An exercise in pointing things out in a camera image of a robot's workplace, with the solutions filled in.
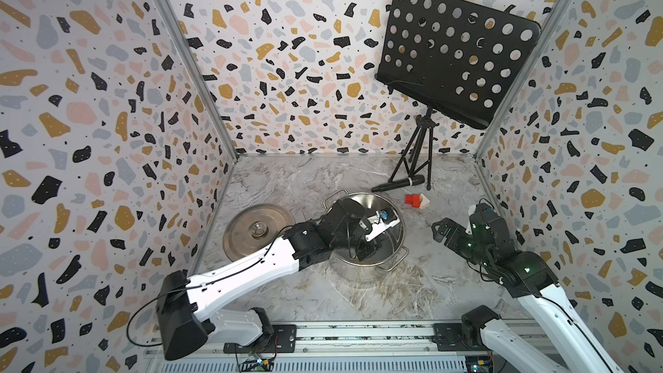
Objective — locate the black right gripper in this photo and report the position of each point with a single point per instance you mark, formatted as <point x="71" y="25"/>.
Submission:
<point x="444" y="230"/>

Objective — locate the stainless steel pot lid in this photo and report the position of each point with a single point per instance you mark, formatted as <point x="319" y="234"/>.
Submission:
<point x="253" y="229"/>

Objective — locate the red block toy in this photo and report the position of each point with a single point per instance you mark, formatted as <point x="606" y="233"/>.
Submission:
<point x="414" y="200"/>

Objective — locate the black music stand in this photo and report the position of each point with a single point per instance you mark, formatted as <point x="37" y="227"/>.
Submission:
<point x="454" y="57"/>

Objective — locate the black microphone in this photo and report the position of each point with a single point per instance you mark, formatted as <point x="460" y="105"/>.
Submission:
<point x="411" y="181"/>

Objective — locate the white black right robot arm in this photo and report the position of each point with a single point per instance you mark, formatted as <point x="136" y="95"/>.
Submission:
<point x="535" y="286"/>

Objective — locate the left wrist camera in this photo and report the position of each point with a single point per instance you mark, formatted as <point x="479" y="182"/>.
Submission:
<point x="381" y="221"/>

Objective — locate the white card piece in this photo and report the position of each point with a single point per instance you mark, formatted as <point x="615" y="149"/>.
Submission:
<point x="424" y="202"/>

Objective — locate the aluminium mounting rail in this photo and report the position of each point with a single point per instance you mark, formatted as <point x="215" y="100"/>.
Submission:
<point x="347" y="346"/>

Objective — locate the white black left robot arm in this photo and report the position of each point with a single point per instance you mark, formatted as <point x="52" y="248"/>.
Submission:
<point x="191" y="309"/>

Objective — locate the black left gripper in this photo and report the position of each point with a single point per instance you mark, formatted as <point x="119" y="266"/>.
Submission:
<point x="366" y="253"/>

